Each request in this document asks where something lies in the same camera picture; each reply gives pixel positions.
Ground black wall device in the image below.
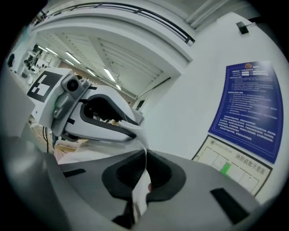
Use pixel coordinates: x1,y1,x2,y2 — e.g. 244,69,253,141
235,21,249,35

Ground blue wall poster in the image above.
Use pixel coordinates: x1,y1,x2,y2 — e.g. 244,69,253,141
207,60,284,165

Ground framed floor plan sign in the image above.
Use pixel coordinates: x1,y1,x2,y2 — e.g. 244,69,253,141
191,134,273,197

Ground row of ceiling tube lights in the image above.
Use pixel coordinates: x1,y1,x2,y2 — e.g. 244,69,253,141
37,45,122,91

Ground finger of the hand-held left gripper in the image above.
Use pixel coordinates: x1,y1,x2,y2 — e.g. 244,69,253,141
65,100,138,143
80,85,145,126

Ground grey gripper camera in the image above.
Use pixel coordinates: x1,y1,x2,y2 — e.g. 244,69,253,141
53,73,91,120

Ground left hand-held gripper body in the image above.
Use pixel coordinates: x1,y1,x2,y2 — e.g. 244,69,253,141
26,69,82,143

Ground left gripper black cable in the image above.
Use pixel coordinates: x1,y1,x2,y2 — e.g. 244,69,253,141
42,125,56,154

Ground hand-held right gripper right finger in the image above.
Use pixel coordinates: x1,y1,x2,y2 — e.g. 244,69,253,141
135,150,260,231

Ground white cloth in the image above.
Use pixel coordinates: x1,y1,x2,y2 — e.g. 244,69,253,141
56,120,158,218

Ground black balcony railing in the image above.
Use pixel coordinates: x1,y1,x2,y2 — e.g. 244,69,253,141
39,1,196,46

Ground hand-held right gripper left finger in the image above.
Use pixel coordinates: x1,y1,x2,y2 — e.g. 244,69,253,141
54,149,147,231

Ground white ceiling pipes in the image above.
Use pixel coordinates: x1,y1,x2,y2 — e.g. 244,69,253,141
185,0,228,30

